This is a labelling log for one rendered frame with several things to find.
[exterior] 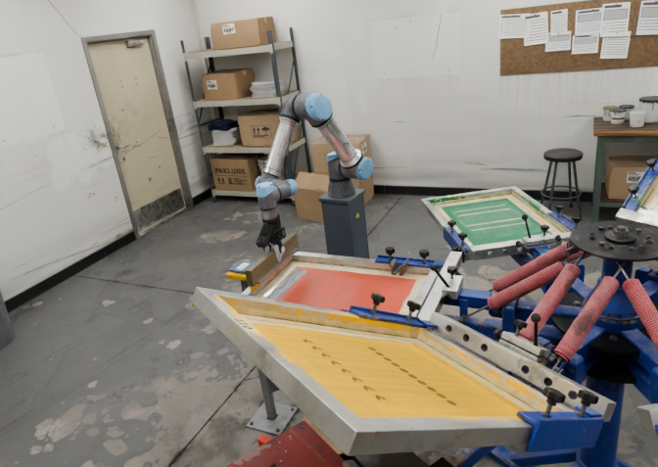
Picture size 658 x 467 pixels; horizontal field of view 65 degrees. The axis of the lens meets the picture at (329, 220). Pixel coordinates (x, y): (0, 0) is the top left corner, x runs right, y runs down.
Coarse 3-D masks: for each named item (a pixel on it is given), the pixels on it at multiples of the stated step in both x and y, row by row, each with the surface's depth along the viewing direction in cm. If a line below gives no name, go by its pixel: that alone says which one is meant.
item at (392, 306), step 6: (354, 300) 220; (360, 300) 220; (366, 300) 219; (372, 300) 219; (348, 306) 216; (366, 306) 214; (372, 306) 214; (378, 306) 213; (384, 306) 213; (390, 306) 212; (396, 306) 212; (396, 312) 208
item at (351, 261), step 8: (296, 256) 260; (304, 256) 258; (312, 256) 257; (320, 256) 256; (328, 256) 255; (336, 256) 254; (336, 264) 252; (344, 264) 250; (352, 264) 248; (360, 264) 246; (368, 264) 244; (376, 264) 242; (384, 264) 241; (408, 272) 237; (416, 272) 235; (424, 272) 233; (432, 272) 228; (264, 280) 240; (432, 280) 221; (248, 288) 233; (424, 288) 216; (416, 296) 211; (424, 296) 210; (408, 312) 200; (416, 312) 200
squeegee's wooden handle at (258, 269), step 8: (288, 240) 241; (296, 240) 248; (288, 248) 242; (264, 256) 227; (272, 256) 229; (256, 264) 220; (264, 264) 224; (272, 264) 230; (248, 272) 215; (256, 272) 218; (264, 272) 224; (248, 280) 217; (256, 280) 218
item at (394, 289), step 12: (348, 276) 240; (360, 276) 239; (372, 276) 238; (384, 276) 236; (360, 288) 229; (372, 288) 228; (384, 288) 227; (396, 288) 225; (408, 288) 224; (396, 300) 217
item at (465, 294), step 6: (462, 288) 203; (462, 294) 199; (468, 294) 198; (474, 294) 198; (480, 294) 197; (486, 294) 197; (456, 300) 199; (468, 300) 197; (474, 300) 196; (480, 300) 195; (486, 300) 194; (468, 306) 198; (474, 306) 197; (480, 306) 196
